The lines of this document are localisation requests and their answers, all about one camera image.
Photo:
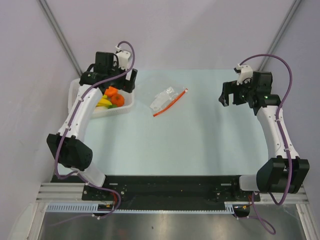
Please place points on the yellow toy banana bunch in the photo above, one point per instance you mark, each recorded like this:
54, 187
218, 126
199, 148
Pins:
103, 102

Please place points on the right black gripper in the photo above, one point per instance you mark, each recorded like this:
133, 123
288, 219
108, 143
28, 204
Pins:
230, 87

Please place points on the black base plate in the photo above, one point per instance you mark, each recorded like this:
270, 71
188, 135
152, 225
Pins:
169, 193

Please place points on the white toy radish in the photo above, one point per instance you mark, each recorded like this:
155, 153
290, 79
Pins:
101, 108

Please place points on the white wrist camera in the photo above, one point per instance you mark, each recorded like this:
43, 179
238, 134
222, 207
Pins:
245, 73
123, 57

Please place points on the orange toy tangerine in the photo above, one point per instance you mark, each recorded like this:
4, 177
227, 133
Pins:
110, 91

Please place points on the clear zip top bag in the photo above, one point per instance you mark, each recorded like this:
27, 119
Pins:
159, 93

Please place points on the white cable duct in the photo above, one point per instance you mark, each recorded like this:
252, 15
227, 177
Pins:
95, 208

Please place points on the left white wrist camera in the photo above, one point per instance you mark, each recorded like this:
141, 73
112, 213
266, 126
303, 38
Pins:
123, 57

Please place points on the white plastic basket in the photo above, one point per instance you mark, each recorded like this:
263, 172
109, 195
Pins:
126, 108

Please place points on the green toy chili pepper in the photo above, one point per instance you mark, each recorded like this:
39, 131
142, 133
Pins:
112, 106

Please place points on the orange toy pumpkin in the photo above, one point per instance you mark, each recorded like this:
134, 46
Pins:
118, 100

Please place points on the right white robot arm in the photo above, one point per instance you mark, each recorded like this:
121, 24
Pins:
285, 171

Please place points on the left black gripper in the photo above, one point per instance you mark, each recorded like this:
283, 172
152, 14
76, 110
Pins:
129, 85

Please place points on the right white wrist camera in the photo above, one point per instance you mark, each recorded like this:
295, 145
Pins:
245, 73

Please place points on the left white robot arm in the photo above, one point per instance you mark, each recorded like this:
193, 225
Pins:
67, 145

